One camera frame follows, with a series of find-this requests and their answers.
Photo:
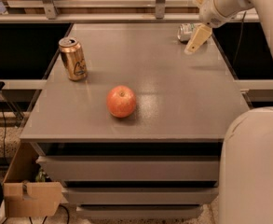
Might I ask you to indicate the red apple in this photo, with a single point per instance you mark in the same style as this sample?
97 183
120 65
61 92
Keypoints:
121 101

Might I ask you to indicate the white green 7up can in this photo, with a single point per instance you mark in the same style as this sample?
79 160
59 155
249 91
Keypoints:
185 31

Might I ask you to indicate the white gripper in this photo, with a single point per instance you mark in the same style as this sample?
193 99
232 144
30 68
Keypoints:
211 12

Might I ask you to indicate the metal shelf frame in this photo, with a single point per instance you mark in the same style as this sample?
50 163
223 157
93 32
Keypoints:
62 11

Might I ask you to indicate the gold soda can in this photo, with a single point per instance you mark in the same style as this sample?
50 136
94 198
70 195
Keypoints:
73 59

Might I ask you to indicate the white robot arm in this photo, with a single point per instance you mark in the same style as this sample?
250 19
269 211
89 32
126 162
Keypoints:
246 166

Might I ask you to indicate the cardboard box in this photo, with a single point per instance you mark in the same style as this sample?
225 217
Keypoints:
23 195

